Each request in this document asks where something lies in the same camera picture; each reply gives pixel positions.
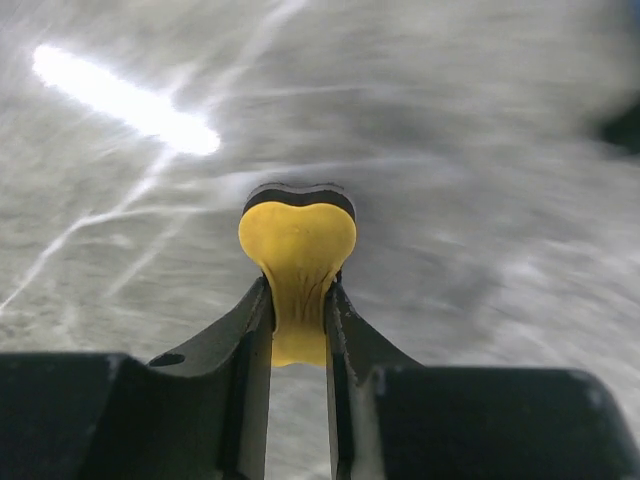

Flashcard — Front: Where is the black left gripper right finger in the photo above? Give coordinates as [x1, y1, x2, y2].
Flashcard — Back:
[325, 284, 639, 479]

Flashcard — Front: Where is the yellow black whiteboard eraser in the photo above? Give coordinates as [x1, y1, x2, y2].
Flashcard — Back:
[238, 182, 357, 367]

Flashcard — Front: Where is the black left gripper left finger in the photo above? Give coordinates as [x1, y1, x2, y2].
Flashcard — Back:
[1, 279, 274, 479]

